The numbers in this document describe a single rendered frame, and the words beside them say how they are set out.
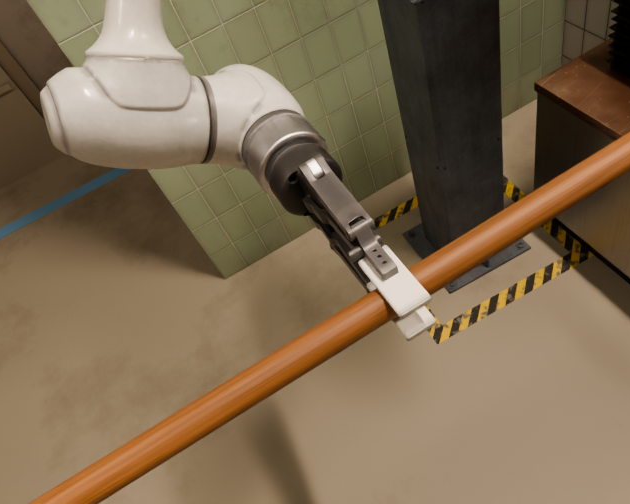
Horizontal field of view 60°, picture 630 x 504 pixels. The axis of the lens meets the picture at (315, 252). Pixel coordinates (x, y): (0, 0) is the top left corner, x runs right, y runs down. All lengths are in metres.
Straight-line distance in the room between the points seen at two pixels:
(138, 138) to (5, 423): 1.91
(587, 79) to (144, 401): 1.71
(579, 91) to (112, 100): 1.28
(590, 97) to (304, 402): 1.20
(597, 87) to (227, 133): 1.19
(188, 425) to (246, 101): 0.36
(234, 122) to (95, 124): 0.15
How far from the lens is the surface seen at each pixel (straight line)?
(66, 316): 2.52
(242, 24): 1.68
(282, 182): 0.57
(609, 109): 1.59
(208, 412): 0.47
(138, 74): 0.61
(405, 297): 0.46
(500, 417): 1.71
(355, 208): 0.48
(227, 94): 0.65
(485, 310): 1.86
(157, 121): 0.61
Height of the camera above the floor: 1.60
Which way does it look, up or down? 49 degrees down
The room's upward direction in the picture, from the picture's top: 25 degrees counter-clockwise
